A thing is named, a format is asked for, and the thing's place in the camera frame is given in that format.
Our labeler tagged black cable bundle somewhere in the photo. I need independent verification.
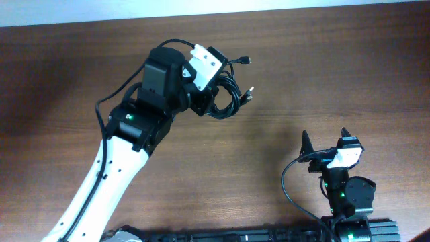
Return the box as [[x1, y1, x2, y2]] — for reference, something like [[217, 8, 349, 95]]
[[205, 56, 255, 120]]

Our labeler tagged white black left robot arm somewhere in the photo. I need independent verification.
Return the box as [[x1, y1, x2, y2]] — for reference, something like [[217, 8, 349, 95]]
[[43, 44, 228, 241]]

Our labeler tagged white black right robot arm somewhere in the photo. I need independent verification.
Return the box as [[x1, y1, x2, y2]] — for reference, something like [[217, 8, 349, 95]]
[[299, 128, 376, 241]]

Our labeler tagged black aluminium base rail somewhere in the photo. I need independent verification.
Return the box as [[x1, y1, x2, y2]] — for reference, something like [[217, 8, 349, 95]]
[[100, 220, 401, 242]]

